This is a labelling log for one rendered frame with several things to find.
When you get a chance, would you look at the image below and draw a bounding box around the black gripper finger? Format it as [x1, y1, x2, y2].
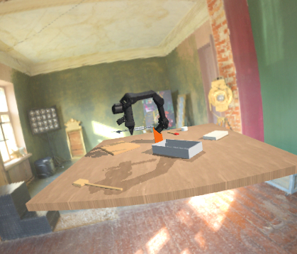
[126, 126, 135, 135]

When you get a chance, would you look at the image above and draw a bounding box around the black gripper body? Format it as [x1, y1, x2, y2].
[124, 111, 135, 126]

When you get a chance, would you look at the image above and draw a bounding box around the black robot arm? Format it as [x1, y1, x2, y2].
[112, 90, 169, 134]

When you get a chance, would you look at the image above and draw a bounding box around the grey roasting tin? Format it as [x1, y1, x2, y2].
[152, 139, 203, 159]

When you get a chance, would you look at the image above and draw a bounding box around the cream rectangular block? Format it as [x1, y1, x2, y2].
[203, 131, 228, 140]

